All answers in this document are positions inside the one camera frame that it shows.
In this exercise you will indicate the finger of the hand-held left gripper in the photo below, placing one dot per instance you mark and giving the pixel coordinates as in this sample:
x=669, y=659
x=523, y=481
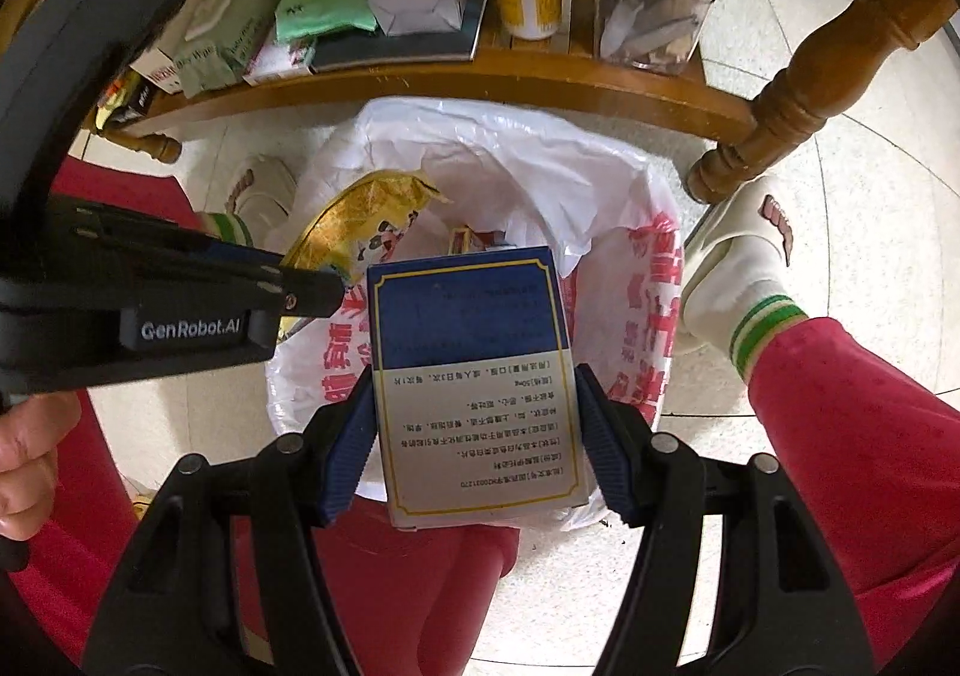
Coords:
x=240, y=251
x=307, y=293

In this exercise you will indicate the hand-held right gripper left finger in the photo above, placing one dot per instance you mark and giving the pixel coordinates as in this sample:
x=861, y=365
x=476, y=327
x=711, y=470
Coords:
x=349, y=451

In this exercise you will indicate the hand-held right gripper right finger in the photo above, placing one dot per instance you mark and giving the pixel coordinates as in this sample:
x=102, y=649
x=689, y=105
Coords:
x=607, y=455

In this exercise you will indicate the gold foil wrapper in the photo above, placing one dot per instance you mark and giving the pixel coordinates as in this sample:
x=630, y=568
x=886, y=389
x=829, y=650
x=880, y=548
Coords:
x=352, y=218

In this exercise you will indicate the blue white medicine box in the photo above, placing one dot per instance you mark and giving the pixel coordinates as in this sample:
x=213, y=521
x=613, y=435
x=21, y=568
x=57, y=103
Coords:
x=472, y=383

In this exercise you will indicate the red cigarette box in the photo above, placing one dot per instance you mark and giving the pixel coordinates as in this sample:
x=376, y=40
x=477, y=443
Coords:
x=480, y=239

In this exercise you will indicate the white plastic bag red print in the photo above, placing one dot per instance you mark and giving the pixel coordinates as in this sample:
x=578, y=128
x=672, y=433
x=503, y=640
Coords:
x=525, y=181

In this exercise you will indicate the person's left hand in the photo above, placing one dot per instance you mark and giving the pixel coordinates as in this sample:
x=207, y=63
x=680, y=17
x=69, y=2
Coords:
x=30, y=458

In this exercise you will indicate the person's left striped sock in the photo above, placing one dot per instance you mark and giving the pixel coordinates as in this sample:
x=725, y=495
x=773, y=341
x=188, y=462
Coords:
x=225, y=226

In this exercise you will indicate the person's striped sock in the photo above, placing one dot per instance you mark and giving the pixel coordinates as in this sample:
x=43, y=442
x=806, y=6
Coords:
x=225, y=226
x=757, y=331

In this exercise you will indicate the person's left cream slipper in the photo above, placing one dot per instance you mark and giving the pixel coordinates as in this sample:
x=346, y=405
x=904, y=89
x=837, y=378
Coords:
x=262, y=196

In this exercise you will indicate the person's cream slipper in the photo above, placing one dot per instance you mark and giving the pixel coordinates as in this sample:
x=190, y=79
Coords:
x=742, y=233
x=262, y=196

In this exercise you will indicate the person's red top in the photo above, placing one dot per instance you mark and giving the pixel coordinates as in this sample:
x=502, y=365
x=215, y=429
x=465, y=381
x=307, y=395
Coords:
x=420, y=586

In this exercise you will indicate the yellow black pack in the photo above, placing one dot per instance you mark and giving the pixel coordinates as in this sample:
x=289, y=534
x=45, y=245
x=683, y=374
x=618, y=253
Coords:
x=120, y=106

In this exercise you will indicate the white pack red print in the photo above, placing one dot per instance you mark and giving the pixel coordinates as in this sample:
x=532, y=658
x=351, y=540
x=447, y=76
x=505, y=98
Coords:
x=277, y=60

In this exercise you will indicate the person's right striped sock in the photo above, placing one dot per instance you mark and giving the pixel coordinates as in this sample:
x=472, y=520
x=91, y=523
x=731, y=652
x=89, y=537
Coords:
x=757, y=331

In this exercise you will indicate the white box red lettering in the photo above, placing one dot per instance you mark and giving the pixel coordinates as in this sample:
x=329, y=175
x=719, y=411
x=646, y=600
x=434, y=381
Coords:
x=161, y=72

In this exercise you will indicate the pale green wipes pack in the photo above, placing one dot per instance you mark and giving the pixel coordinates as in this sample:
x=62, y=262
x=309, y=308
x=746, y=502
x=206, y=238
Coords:
x=225, y=8

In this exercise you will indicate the person's right leg red pants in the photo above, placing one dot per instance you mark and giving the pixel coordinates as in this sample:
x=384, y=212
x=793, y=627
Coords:
x=862, y=458

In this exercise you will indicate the person's right cream slipper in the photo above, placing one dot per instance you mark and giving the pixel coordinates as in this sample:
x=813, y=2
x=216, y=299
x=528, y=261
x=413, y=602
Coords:
x=742, y=233

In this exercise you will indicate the dark notebook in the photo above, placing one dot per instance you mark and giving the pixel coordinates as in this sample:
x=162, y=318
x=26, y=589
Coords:
x=405, y=49

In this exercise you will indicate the wooden coffee table white top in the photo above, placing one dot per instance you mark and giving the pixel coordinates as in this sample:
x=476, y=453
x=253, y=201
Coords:
x=525, y=83

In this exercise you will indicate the clear plastic container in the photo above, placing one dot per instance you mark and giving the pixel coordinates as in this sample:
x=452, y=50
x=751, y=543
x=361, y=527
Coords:
x=652, y=34

